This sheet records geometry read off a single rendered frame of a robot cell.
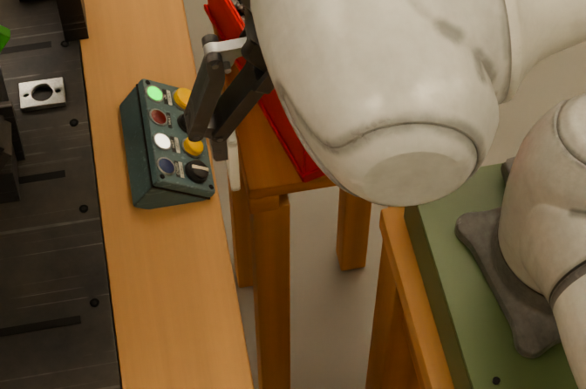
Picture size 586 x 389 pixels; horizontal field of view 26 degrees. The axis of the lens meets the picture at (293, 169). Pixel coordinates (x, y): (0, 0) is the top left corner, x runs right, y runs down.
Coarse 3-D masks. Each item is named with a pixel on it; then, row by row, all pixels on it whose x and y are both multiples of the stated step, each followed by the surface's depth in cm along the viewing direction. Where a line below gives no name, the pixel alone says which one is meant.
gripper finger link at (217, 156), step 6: (186, 120) 97; (210, 120) 97; (216, 120) 97; (210, 126) 97; (210, 132) 97; (210, 138) 98; (216, 144) 98; (222, 144) 99; (216, 150) 99; (222, 150) 99; (216, 156) 100; (222, 156) 100
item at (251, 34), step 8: (248, 16) 86; (248, 24) 87; (248, 32) 88; (248, 40) 89; (256, 40) 87; (248, 48) 89; (256, 48) 89; (248, 56) 89; (256, 56) 90; (256, 64) 90; (264, 64) 91
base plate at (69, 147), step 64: (0, 0) 166; (0, 64) 160; (64, 64) 160; (64, 128) 154; (64, 192) 149; (0, 256) 145; (64, 256) 145; (0, 320) 140; (64, 320) 140; (0, 384) 136; (64, 384) 136
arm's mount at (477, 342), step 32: (480, 192) 145; (416, 224) 146; (448, 224) 143; (416, 256) 150; (448, 256) 141; (448, 288) 138; (480, 288) 139; (448, 320) 138; (480, 320) 136; (448, 352) 141; (480, 352) 134; (512, 352) 134; (544, 352) 134; (480, 384) 132; (512, 384) 132; (544, 384) 132
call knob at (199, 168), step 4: (192, 160) 147; (196, 160) 147; (200, 160) 148; (188, 164) 147; (192, 164) 147; (196, 164) 147; (200, 164) 147; (204, 164) 148; (188, 168) 146; (192, 168) 146; (196, 168) 146; (200, 168) 147; (204, 168) 147; (188, 172) 146; (192, 172) 146; (196, 172) 146; (200, 172) 146; (204, 172) 147; (192, 176) 146; (196, 176) 146; (200, 176) 146; (204, 176) 147; (196, 180) 147; (200, 180) 147
